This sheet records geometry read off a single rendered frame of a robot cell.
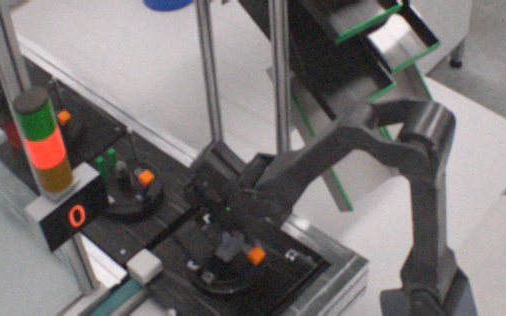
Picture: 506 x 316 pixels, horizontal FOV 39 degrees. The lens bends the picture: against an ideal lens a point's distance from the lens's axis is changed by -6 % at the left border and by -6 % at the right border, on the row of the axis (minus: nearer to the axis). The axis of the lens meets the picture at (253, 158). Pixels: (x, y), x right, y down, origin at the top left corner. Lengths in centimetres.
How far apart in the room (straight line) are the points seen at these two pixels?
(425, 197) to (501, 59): 247
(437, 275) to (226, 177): 32
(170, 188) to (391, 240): 43
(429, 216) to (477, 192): 66
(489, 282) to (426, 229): 52
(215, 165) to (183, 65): 84
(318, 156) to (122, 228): 55
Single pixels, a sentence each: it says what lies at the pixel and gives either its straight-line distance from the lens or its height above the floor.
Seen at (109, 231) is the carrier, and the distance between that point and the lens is 138.
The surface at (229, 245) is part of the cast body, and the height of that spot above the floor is 106.
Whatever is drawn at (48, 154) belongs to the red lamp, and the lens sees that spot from 101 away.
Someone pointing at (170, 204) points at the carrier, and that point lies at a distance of 140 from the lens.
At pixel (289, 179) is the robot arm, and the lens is 98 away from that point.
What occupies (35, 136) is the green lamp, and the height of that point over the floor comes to 137.
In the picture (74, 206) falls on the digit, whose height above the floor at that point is 122.
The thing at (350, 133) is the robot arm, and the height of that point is 141.
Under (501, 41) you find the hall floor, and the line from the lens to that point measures 346.
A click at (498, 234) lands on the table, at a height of 86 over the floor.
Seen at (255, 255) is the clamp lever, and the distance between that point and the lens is 118.
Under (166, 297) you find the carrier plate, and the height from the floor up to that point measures 97.
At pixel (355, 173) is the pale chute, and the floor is 102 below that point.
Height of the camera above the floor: 202
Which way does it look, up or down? 46 degrees down
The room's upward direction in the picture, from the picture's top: 4 degrees counter-clockwise
